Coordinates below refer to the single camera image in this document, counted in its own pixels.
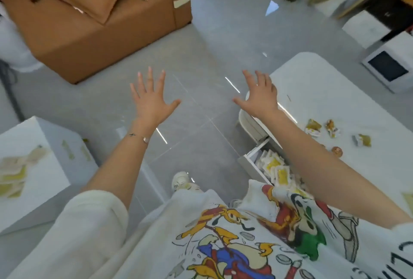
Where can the person's left forearm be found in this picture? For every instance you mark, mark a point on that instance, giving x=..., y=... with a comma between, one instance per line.
x=124, y=159

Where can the white cartoon print shirt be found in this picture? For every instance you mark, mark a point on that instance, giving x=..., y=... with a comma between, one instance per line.
x=226, y=240

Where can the yellow snack packet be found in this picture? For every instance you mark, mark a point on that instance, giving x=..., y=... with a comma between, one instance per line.
x=313, y=126

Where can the person's left hand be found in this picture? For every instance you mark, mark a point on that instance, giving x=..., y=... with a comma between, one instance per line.
x=150, y=104

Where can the person's right middle finger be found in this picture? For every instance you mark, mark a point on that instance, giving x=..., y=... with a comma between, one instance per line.
x=258, y=79

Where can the person's left little finger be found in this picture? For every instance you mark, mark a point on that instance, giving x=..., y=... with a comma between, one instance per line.
x=133, y=90

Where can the white box with dark panel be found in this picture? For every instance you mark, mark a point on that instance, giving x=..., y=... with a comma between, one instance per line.
x=388, y=65

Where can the person's right thumb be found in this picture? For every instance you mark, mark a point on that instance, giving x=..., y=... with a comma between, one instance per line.
x=240, y=102

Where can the person's right forearm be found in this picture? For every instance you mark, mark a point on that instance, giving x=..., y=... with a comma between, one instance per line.
x=322, y=162

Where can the white table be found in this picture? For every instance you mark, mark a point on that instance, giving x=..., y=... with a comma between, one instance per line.
x=348, y=104

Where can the pile of yellow packets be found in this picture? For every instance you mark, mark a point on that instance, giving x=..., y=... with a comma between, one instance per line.
x=277, y=169

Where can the white side cabinet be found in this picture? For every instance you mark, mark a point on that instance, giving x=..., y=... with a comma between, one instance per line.
x=48, y=172

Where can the plain white box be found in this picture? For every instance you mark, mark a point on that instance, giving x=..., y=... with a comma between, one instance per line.
x=366, y=28

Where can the person's left thumb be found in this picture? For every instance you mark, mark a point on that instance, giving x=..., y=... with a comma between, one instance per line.
x=172, y=106

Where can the person's right little finger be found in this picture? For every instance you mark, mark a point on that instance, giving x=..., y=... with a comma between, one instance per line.
x=274, y=90

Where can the pale tape strip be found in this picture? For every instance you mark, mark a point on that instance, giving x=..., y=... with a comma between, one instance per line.
x=182, y=0

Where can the white shoe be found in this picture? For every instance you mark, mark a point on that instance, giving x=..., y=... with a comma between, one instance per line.
x=181, y=181

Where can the white open drawer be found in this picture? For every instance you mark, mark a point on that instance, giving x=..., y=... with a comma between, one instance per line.
x=255, y=157

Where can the brown leather sofa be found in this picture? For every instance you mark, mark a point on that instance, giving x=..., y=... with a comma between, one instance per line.
x=96, y=30

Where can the person's right hand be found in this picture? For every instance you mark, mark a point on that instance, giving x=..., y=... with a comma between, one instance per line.
x=262, y=101

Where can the white and olive snack packet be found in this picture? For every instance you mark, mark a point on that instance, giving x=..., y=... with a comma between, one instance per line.
x=362, y=140

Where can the person's left middle finger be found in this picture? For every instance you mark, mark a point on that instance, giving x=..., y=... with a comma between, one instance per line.
x=150, y=78

